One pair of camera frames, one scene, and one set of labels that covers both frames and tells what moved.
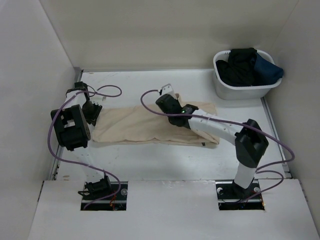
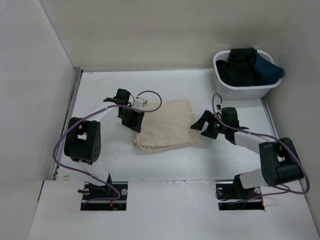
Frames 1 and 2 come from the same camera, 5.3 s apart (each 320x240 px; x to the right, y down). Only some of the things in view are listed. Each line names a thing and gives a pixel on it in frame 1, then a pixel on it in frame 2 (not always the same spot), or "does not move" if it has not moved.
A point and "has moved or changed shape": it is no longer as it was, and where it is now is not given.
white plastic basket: (226, 90) does not move
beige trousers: (146, 122) has moved or changed shape
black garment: (239, 69) does not move
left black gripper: (92, 118) → (135, 124)
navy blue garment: (265, 72) does not move
